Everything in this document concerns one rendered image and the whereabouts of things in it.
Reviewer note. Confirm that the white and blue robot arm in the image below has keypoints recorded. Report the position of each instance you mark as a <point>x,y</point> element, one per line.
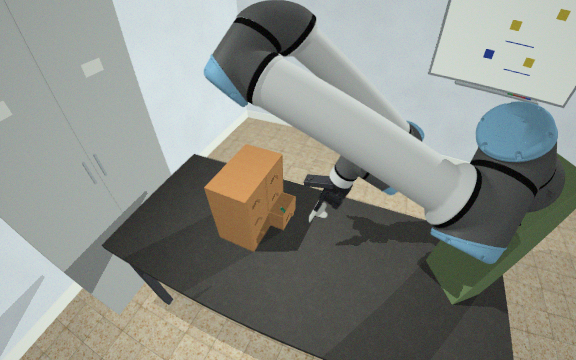
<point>474,210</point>

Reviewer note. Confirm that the tan wooden chest of drawers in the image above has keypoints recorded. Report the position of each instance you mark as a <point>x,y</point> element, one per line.
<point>231,188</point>

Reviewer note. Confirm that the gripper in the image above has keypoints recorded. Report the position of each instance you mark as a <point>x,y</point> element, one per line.
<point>332,195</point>

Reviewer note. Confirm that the brown wooden drawer front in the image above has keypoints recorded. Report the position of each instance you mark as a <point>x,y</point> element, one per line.
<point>274,193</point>
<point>260,233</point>
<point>277,217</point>
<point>258,196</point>
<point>274,175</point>
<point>258,216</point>

